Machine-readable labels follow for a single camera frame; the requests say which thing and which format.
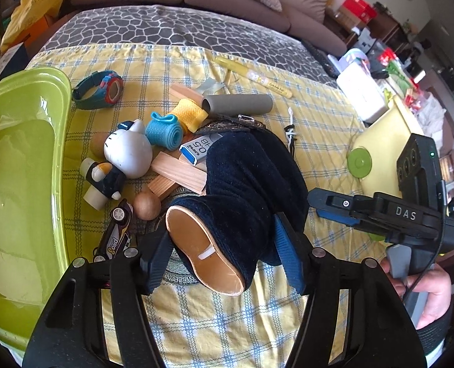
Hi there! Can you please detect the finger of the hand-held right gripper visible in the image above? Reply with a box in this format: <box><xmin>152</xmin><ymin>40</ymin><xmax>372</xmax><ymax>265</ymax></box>
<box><xmin>316</xmin><ymin>208</ymin><xmax>400</xmax><ymax>244</ymax></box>
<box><xmin>307</xmin><ymin>188</ymin><xmax>442</xmax><ymax>238</ymax></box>

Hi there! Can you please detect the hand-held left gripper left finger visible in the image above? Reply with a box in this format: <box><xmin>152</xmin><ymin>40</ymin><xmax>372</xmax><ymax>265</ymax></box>
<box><xmin>21</xmin><ymin>234</ymin><xmax>174</xmax><ymax>368</ymax></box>

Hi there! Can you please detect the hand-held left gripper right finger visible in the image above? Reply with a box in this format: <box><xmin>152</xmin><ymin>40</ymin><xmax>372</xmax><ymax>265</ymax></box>
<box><xmin>273</xmin><ymin>212</ymin><xmax>429</xmax><ymax>368</ymax></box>

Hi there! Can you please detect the yellow plastic basin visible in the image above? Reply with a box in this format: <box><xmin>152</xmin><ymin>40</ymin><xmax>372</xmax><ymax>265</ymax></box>
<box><xmin>350</xmin><ymin>96</ymin><xmax>438</xmax><ymax>244</ymax></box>

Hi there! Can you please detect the navy fuzzy slipper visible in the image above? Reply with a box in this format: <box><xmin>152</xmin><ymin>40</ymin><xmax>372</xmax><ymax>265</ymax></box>
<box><xmin>165</xmin><ymin>132</ymin><xmax>308</xmax><ymax>297</ymax></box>

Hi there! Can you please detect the long wooden block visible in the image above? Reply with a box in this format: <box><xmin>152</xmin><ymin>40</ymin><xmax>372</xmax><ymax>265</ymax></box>
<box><xmin>150</xmin><ymin>151</ymin><xmax>208</xmax><ymax>196</ymax></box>

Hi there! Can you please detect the person's right forearm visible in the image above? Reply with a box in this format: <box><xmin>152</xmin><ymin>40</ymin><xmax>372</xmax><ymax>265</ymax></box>
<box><xmin>417</xmin><ymin>307</ymin><xmax>454</xmax><ymax>366</ymax></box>

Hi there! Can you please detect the person's right hand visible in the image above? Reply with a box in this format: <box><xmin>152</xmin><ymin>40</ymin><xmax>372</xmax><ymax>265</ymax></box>
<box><xmin>380</xmin><ymin>261</ymin><xmax>453</xmax><ymax>330</ymax></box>

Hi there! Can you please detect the black toy car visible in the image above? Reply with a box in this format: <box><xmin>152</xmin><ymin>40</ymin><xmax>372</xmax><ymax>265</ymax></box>
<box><xmin>92</xmin><ymin>198</ymin><xmax>139</xmax><ymax>263</ymax></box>

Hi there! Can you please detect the white crumpled cloth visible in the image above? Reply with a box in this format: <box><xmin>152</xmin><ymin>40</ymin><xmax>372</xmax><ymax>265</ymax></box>
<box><xmin>422</xmin><ymin>100</ymin><xmax>448</xmax><ymax>127</ymax></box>

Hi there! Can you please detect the round wooden ball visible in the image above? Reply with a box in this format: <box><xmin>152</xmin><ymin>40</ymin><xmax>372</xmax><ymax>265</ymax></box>
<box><xmin>90</xmin><ymin>132</ymin><xmax>110</xmax><ymax>158</ymax></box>
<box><xmin>133</xmin><ymin>191</ymin><xmax>161</xmax><ymax>221</ymax></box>

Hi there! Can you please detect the short wooden block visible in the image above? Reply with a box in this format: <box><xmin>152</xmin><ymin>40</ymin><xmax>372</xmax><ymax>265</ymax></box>
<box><xmin>147</xmin><ymin>174</ymin><xmax>176</xmax><ymax>200</ymax></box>
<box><xmin>169</xmin><ymin>83</ymin><xmax>205</xmax><ymax>104</ymax></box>

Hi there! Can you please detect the yellow checkered tablecloth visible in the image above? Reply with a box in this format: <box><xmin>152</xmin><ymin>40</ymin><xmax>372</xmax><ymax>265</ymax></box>
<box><xmin>25</xmin><ymin>44</ymin><xmax>404</xmax><ymax>368</ymax></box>

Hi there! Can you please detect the white tissue box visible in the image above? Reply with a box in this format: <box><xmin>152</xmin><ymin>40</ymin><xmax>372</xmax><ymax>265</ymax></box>
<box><xmin>336</xmin><ymin>63</ymin><xmax>389</xmax><ymax>121</ymax></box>

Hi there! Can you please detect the penguin figure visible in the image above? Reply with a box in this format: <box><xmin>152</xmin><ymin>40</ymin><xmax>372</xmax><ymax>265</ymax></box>
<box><xmin>79</xmin><ymin>158</ymin><xmax>127</xmax><ymax>211</ymax></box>

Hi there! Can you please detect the pile of snack packets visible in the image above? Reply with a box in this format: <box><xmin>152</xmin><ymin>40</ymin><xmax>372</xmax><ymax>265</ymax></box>
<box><xmin>376</xmin><ymin>48</ymin><xmax>429</xmax><ymax>117</ymax></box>

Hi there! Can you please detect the white cat figure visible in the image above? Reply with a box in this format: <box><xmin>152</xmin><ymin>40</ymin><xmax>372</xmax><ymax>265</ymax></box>
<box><xmin>103</xmin><ymin>119</ymin><xmax>153</xmax><ymax>179</ymax></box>

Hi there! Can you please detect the blue white pencil lead box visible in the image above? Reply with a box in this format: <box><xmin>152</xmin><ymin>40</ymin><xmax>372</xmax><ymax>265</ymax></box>
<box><xmin>179</xmin><ymin>132</ymin><xmax>216</xmax><ymax>166</ymax></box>

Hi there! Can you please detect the purple round container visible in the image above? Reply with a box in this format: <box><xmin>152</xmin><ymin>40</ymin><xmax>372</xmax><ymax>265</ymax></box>
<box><xmin>342</xmin><ymin>50</ymin><xmax>369</xmax><ymax>70</ymax></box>

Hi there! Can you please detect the blue gauze roll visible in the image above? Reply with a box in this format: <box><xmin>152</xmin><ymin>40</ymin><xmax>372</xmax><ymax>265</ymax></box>
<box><xmin>146</xmin><ymin>112</ymin><xmax>184</xmax><ymax>150</ymax></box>

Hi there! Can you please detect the leopard print hair clip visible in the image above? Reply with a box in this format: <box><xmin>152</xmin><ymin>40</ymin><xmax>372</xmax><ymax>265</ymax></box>
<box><xmin>204</xmin><ymin>115</ymin><xmax>268</xmax><ymax>133</ymax></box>

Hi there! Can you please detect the black remote control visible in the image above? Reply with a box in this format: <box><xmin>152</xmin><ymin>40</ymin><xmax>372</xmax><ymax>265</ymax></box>
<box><xmin>301</xmin><ymin>40</ymin><xmax>340</xmax><ymax>77</ymax></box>

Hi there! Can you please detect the grey foam tube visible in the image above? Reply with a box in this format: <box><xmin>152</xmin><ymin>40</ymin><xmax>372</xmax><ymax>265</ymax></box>
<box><xmin>201</xmin><ymin>94</ymin><xmax>274</xmax><ymax>117</ymax></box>

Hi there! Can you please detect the yellow gauze roll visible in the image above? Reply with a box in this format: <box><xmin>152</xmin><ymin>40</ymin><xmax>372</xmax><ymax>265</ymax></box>
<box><xmin>169</xmin><ymin>98</ymin><xmax>209</xmax><ymax>134</ymax></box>

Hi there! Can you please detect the green plastic basin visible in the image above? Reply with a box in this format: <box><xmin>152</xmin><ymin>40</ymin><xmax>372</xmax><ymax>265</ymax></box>
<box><xmin>0</xmin><ymin>67</ymin><xmax>74</xmax><ymax>353</ymax></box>

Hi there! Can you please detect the yellow marker pen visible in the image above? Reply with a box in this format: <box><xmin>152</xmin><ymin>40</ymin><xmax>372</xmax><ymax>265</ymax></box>
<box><xmin>215</xmin><ymin>56</ymin><xmax>293</xmax><ymax>99</ymax></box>

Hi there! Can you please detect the red box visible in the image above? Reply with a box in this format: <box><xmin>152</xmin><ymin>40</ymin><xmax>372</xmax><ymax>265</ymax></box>
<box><xmin>340</xmin><ymin>0</ymin><xmax>377</xmax><ymax>24</ymax></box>

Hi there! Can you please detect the teal digital watch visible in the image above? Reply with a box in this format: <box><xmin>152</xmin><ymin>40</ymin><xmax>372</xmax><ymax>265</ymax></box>
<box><xmin>71</xmin><ymin>70</ymin><xmax>125</xmax><ymax>111</ymax></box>

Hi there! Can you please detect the grey pebble pattern tablecloth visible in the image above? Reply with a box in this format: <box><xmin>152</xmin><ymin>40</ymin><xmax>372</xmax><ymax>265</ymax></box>
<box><xmin>39</xmin><ymin>5</ymin><xmax>339</xmax><ymax>85</ymax></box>

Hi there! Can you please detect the black cable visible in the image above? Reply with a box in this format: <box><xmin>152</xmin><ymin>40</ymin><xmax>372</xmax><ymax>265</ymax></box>
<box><xmin>401</xmin><ymin>182</ymin><xmax>448</xmax><ymax>300</ymax></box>

